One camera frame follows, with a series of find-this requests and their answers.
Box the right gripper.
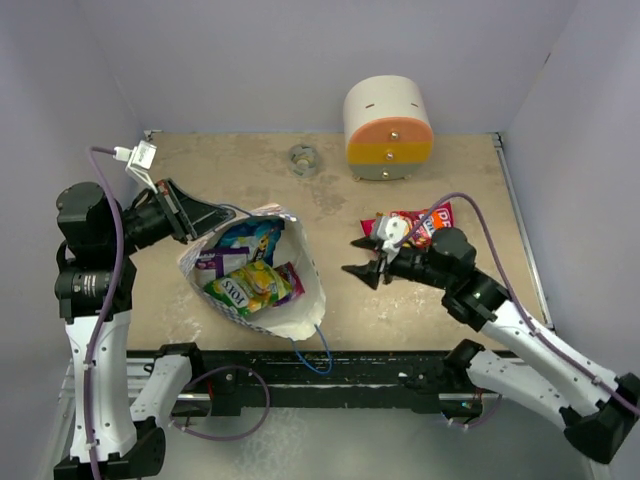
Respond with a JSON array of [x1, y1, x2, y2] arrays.
[[341, 233, 452, 290]]

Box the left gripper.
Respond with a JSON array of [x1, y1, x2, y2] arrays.
[[106, 177, 234, 256]]

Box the pink REAL crisps bag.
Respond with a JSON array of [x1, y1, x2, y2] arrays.
[[360, 201, 455, 249]]

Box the orange snack packet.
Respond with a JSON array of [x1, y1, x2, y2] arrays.
[[392, 209, 454, 249]]

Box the green Fox's candy bag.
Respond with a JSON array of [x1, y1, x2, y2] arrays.
[[203, 260, 291, 317]]

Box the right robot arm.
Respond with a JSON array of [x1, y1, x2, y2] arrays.
[[343, 228, 639, 465]]

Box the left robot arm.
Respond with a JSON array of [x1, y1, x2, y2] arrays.
[[54, 179, 237, 479]]

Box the blue snack bag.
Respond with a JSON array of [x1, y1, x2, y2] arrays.
[[215, 219, 285, 265]]

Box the purple snack packet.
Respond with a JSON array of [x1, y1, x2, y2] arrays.
[[194, 247, 250, 286]]

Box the white mini drawer cabinet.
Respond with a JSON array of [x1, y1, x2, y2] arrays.
[[343, 75, 434, 181]]

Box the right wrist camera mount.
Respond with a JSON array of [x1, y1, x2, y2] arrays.
[[368, 216, 410, 262]]

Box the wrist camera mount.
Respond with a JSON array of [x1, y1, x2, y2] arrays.
[[112, 140, 157, 194], [368, 216, 410, 262]]

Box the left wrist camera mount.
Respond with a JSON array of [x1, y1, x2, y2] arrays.
[[112, 140, 157, 194]]

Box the aluminium frame rail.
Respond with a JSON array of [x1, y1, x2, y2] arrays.
[[58, 357, 156, 401]]

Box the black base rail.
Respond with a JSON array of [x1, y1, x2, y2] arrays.
[[147, 349, 504, 417]]

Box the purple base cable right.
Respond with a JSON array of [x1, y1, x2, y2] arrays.
[[447, 392, 504, 430]]

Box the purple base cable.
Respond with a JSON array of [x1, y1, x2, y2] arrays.
[[447, 392, 504, 430], [167, 366, 271, 442]]

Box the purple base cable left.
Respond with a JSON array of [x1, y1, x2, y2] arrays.
[[167, 366, 271, 442]]

